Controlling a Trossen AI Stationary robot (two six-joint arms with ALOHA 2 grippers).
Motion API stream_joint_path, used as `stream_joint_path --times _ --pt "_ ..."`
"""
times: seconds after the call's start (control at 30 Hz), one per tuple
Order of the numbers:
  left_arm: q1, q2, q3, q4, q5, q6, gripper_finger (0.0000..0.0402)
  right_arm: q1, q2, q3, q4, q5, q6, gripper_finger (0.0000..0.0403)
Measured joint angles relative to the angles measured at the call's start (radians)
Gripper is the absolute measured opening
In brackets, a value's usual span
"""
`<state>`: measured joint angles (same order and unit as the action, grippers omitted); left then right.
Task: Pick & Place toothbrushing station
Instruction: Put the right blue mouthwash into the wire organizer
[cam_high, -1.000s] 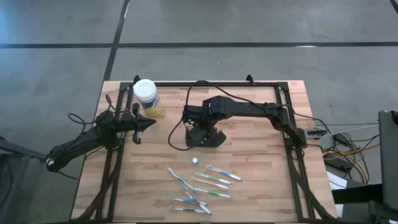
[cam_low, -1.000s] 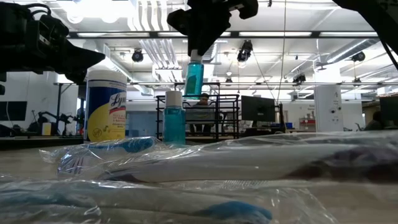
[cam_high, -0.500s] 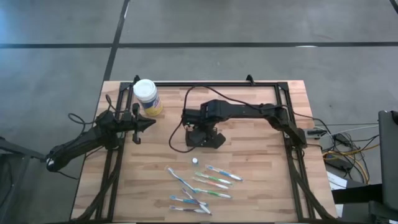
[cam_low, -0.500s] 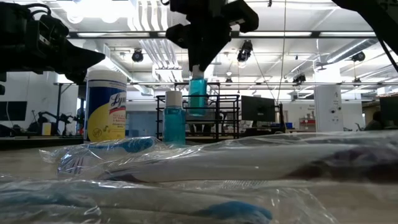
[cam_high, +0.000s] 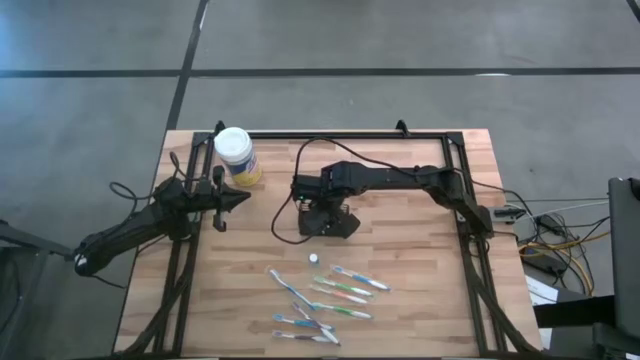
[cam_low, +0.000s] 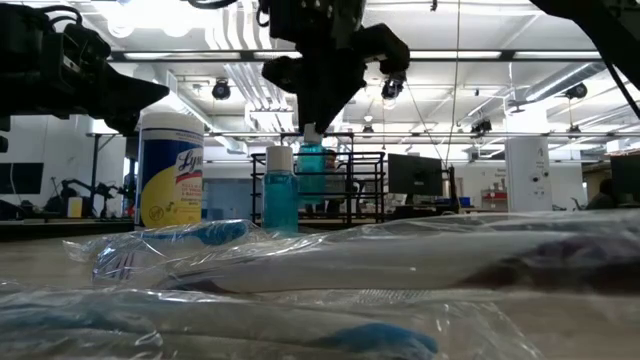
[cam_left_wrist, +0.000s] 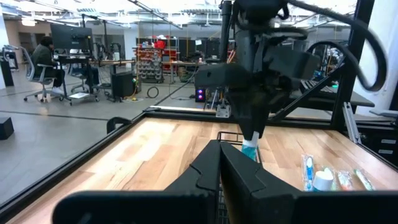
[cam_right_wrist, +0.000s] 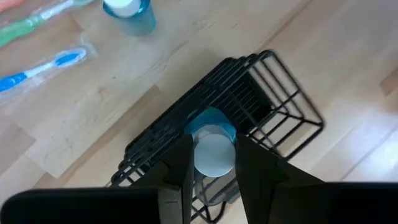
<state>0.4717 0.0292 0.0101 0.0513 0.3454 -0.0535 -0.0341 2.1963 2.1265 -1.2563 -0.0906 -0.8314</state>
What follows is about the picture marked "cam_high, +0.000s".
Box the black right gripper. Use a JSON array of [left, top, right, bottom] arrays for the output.
[[291, 162, 354, 213]]

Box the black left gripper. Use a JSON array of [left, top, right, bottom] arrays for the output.
[[197, 165, 252, 234]]

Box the black wire caddy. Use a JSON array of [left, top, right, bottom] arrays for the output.
[[298, 199, 362, 239]]

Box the blue white toothbrush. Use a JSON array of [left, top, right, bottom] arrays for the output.
[[329, 264, 392, 292]]

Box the green toothbrush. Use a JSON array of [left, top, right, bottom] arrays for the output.
[[312, 275, 374, 298], [310, 302, 374, 321]]

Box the Lysol wipes canister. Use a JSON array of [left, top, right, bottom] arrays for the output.
[[213, 126, 263, 188]]

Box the small black device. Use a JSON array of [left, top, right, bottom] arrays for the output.
[[492, 206, 527, 220]]

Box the black stand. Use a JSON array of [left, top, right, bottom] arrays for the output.
[[0, 218, 81, 360]]

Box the black power brick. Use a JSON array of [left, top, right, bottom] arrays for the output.
[[522, 252, 569, 277]]

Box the white paper sheet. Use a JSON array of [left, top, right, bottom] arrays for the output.
[[524, 274, 560, 307]]

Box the black flat bar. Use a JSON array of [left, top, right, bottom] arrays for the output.
[[532, 294, 616, 329]]

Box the black monitor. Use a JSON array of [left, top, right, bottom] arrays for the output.
[[607, 176, 640, 341]]

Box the black aluminium frame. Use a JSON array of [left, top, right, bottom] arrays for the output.
[[113, 130, 544, 359]]

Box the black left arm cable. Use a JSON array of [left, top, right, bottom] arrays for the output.
[[108, 151, 189, 201]]

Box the yellow cable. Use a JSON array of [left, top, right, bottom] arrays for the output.
[[518, 230, 612, 296]]

